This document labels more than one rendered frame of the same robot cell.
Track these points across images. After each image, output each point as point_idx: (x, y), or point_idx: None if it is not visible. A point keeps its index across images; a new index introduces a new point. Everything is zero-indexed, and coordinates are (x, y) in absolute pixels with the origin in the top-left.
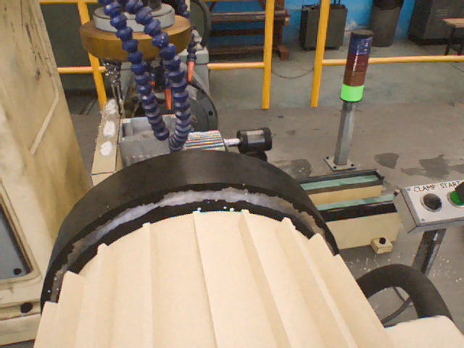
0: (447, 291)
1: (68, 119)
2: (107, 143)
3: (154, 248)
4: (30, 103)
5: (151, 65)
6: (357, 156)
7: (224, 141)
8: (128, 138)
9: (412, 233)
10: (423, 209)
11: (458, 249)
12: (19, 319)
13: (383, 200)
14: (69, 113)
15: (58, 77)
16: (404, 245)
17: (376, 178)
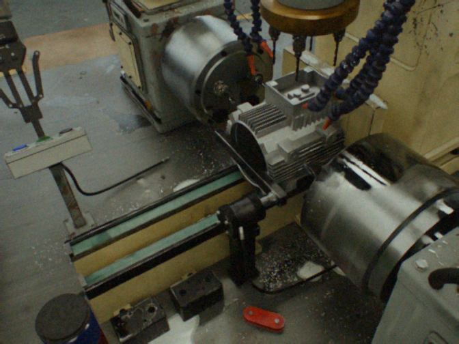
0: (50, 233)
1: (410, 99)
2: (314, 61)
3: None
4: (363, 18)
5: (350, 88)
6: None
7: (270, 186)
8: (305, 69)
9: (57, 291)
10: (74, 129)
11: (16, 284)
12: None
13: (89, 241)
14: (419, 102)
15: (426, 64)
16: (71, 271)
17: (87, 278)
